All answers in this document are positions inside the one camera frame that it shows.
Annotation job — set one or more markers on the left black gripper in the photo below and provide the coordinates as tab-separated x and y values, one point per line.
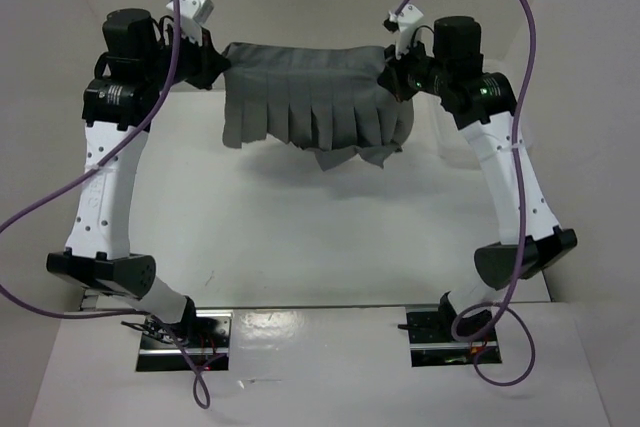
209	63

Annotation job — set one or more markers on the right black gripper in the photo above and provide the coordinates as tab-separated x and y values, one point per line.
394	72

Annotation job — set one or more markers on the grey pleated skirt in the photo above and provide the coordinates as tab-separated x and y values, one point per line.
324	101

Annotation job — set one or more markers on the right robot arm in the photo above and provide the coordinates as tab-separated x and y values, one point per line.
483	107

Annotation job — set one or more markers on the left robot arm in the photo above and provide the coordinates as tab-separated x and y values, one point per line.
143	60

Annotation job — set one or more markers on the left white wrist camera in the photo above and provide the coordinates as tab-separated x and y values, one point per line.
192	9

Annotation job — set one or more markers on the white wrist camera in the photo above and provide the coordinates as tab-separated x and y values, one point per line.
192	9
403	25

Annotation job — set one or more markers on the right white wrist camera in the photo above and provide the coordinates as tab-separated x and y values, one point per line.
403	25

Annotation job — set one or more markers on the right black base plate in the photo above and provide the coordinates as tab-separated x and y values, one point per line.
431	344

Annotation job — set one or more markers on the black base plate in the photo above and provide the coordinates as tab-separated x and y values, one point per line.
208	348
431	344

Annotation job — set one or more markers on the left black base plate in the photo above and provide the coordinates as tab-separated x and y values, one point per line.
208	348

